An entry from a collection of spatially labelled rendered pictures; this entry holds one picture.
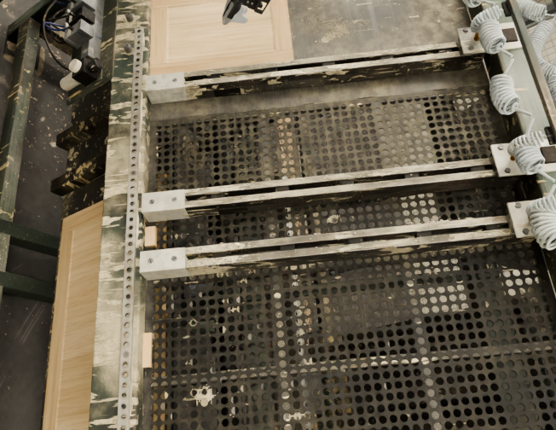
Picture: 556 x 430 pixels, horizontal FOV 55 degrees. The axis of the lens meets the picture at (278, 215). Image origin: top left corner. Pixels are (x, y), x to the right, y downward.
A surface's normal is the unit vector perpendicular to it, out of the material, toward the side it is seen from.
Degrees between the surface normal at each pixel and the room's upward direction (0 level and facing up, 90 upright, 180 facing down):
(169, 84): 60
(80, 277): 90
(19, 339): 0
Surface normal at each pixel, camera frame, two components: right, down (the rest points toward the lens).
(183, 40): -0.07, -0.41
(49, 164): 0.82, -0.30
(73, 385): -0.56, -0.31
